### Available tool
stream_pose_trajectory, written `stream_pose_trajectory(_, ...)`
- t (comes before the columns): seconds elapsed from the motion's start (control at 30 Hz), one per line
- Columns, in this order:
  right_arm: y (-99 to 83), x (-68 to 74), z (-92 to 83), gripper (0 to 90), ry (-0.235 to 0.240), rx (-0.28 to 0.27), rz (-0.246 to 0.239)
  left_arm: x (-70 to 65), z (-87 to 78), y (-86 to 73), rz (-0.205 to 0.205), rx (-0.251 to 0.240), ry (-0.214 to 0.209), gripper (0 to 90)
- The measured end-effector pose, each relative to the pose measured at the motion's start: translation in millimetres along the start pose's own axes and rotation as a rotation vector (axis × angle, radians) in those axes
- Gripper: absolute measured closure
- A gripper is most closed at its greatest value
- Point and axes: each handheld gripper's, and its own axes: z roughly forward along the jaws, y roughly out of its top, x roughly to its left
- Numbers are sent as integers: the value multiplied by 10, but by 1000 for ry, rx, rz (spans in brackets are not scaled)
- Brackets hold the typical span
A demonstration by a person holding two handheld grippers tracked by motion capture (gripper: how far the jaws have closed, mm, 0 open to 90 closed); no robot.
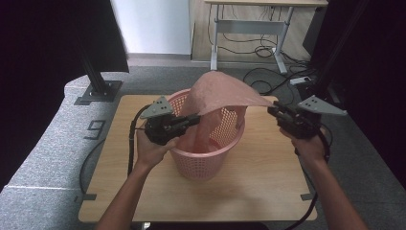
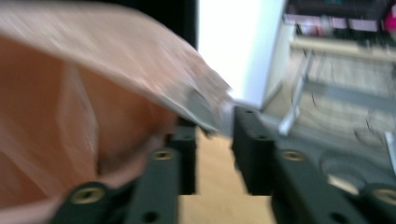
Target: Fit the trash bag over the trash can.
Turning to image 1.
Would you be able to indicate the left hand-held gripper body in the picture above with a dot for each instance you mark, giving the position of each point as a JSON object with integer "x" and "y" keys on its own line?
{"x": 159, "y": 127}

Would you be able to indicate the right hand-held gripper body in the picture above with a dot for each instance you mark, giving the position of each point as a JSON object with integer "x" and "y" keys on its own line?
{"x": 303, "y": 124}

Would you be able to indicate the pink towel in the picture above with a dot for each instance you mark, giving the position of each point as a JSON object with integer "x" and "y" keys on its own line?
{"x": 217, "y": 92}

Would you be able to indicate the pink plastic mesh basket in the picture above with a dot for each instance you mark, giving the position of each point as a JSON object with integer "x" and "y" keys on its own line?
{"x": 204, "y": 163}

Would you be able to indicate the person's right hand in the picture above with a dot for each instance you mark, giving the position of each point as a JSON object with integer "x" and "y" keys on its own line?
{"x": 311, "y": 148}

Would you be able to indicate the person's left hand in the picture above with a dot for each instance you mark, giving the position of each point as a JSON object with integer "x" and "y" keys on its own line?
{"x": 150, "y": 153}

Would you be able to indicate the white power strip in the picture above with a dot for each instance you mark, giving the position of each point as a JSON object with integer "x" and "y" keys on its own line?
{"x": 300, "y": 80}

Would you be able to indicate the grey metal-legged desk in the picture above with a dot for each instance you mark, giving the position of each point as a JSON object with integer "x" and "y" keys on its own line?
{"x": 252, "y": 27}

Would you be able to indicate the black curtain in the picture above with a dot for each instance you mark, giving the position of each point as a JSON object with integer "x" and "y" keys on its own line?
{"x": 383, "y": 80}
{"x": 38, "y": 64}

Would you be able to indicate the white panel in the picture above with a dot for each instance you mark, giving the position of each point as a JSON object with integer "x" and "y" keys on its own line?
{"x": 153, "y": 25}

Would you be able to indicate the black metal stand with base plate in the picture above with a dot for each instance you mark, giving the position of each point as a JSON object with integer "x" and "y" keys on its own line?
{"x": 99, "y": 87}

